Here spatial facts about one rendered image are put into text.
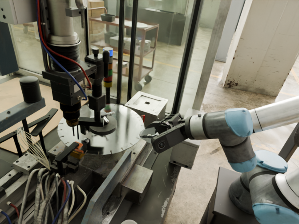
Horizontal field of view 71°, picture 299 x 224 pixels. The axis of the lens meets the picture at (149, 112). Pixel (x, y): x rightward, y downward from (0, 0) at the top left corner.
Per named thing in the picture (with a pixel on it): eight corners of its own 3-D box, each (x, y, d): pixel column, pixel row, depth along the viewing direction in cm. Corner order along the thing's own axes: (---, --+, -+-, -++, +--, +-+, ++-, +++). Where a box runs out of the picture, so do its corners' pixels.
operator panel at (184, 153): (183, 129, 120) (188, 107, 112) (202, 135, 117) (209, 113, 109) (168, 162, 98) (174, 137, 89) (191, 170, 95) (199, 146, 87)
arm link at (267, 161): (269, 174, 85) (284, 149, 77) (278, 202, 74) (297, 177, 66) (239, 166, 87) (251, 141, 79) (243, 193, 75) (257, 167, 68)
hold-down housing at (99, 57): (97, 102, 73) (95, 44, 62) (108, 107, 71) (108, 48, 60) (85, 109, 69) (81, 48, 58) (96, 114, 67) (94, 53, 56)
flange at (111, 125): (116, 134, 79) (116, 128, 78) (86, 133, 77) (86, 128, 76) (117, 117, 88) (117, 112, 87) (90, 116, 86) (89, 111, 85)
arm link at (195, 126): (208, 144, 58) (198, 118, 56) (193, 145, 61) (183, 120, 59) (216, 131, 63) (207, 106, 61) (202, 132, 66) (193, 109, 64)
